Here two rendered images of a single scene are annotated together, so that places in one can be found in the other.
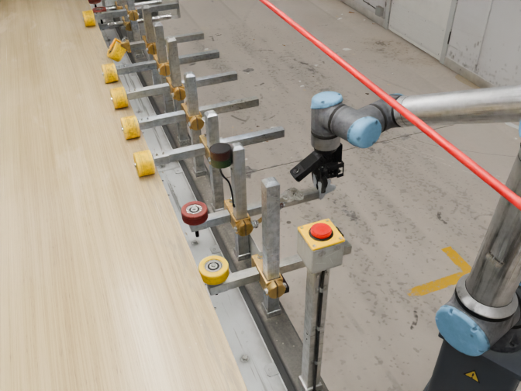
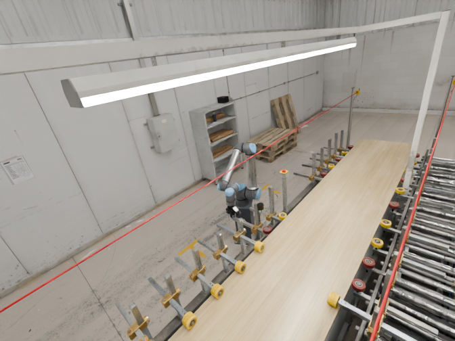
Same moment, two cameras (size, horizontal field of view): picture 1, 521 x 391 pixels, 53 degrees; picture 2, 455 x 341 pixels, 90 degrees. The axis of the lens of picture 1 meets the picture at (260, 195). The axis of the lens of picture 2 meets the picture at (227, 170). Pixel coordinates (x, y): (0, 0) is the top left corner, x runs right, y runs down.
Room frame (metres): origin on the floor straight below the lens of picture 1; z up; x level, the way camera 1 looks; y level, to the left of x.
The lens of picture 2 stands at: (2.13, 1.62, 2.37)
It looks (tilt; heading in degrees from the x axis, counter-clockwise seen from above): 26 degrees down; 247
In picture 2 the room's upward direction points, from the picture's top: 9 degrees counter-clockwise
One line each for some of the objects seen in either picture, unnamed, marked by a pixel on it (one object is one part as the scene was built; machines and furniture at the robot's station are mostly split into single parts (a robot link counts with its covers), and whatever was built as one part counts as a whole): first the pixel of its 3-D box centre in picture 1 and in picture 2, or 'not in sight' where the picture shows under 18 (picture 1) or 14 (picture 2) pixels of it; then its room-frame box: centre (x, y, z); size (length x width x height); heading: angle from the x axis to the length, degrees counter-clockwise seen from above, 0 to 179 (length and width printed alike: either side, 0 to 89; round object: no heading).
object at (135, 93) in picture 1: (178, 84); (194, 273); (1.98, 0.32, 0.95); 0.50 x 0.04 x 0.04; 111
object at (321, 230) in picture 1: (321, 232); not in sight; (0.75, -0.12, 1.22); 0.04 x 0.04 x 0.02
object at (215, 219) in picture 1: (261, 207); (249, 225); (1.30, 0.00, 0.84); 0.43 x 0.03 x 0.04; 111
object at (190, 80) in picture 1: (195, 132); (223, 255); (1.70, 0.24, 0.89); 0.03 x 0.03 x 0.48; 21
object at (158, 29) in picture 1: (164, 76); (175, 298); (2.17, 0.41, 0.90); 0.03 x 0.03 x 0.48; 21
